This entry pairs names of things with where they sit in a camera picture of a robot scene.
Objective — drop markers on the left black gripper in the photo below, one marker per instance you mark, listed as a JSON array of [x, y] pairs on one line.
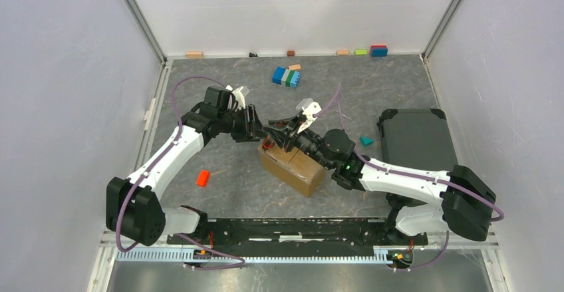
[[249, 129]]

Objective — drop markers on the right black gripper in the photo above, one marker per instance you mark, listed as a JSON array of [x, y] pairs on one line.
[[286, 137]]

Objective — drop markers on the brown cardboard express box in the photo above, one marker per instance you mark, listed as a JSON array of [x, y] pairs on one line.
[[294, 168]]

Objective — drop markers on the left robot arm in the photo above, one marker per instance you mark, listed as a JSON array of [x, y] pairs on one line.
[[133, 206]]

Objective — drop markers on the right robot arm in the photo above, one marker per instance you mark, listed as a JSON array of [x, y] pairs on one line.
[[457, 201]]

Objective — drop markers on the blue green block stack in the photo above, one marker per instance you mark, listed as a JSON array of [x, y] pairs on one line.
[[286, 77]]

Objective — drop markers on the small red block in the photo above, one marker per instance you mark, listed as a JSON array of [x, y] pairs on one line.
[[203, 178]]

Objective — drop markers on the tan wooden block on stack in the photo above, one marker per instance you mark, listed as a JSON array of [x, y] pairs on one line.
[[295, 67]]

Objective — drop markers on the teal triangular block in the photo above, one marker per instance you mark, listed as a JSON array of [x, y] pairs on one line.
[[365, 141]]

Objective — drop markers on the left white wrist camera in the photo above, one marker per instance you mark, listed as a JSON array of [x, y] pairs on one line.
[[239, 96]]

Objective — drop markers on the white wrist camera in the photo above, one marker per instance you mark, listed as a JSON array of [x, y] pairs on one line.
[[239, 96], [307, 108]]

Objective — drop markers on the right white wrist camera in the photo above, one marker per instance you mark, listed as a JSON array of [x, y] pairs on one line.
[[307, 108]]

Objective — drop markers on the tan block at wall left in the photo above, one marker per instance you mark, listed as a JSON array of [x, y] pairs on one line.
[[194, 55]]

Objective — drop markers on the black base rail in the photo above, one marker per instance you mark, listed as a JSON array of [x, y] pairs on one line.
[[301, 237]]

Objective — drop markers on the red blue block at wall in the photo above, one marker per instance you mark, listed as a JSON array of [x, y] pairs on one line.
[[378, 51]]

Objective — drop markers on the white toothed cable duct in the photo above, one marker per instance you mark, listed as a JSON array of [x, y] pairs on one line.
[[192, 255]]

